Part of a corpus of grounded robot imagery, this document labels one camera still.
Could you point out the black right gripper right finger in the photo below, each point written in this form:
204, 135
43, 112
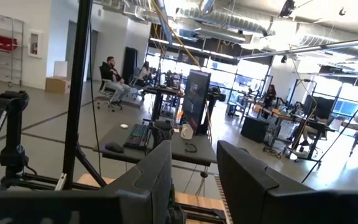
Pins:
244, 186

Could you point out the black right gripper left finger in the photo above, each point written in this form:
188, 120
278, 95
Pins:
157, 174

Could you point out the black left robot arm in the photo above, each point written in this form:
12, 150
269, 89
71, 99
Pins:
176, 216

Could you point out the black side desk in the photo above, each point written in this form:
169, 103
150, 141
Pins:
172, 152

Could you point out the black keyboard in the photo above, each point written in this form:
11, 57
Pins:
137, 137

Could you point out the black computer mouse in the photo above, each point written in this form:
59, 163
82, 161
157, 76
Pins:
114, 147

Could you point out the white mug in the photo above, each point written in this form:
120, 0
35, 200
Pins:
186, 131

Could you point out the black floor cabinet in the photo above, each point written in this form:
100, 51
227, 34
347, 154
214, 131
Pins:
253, 129

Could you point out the small white puck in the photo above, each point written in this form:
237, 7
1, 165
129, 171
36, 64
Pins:
124, 126

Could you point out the black desk monitor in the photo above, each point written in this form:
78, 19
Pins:
196, 99

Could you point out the person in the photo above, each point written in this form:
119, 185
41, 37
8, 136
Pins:
270, 93
110, 73
144, 71

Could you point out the office chair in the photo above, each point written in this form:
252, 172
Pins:
104, 91

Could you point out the cardboard box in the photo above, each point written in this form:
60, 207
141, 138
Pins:
57, 85

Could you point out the red storage bin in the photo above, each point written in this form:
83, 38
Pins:
0, 42

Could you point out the black aluminium rig frame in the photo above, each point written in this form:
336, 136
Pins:
76, 93

